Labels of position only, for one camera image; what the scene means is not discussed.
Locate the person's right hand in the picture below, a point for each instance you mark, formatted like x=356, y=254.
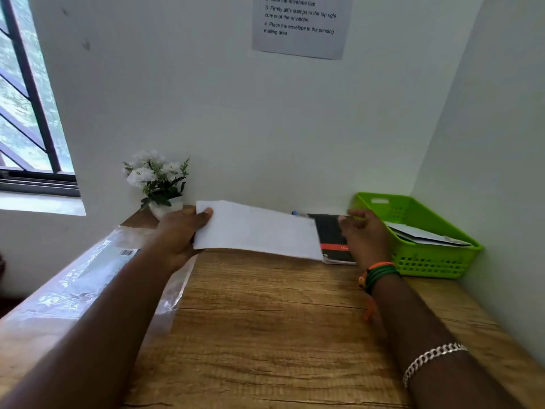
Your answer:
x=366, y=242

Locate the person's left hand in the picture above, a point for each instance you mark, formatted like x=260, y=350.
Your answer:
x=176, y=238

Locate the envelopes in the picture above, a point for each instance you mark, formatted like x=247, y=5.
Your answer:
x=421, y=234

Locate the green plastic basket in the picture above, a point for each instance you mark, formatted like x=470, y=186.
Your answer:
x=434, y=261

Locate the clear plastic envelope wrapper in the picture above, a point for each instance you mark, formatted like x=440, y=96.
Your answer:
x=85, y=281

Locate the person's left forearm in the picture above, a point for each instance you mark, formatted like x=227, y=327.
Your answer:
x=93, y=340

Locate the person's right forearm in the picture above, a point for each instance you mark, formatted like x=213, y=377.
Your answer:
x=434, y=345

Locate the black notebook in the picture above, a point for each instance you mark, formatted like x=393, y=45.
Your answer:
x=334, y=242

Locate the orange and green thread wristbands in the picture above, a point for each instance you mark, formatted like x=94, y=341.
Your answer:
x=379, y=274

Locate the white flower plant in pot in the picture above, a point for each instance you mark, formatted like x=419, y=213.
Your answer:
x=157, y=178

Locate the blue pen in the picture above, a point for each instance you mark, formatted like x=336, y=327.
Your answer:
x=298, y=213

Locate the window with metal bars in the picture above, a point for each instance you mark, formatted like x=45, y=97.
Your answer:
x=27, y=114

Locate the paper notice on wall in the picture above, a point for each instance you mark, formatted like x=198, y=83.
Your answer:
x=302, y=25

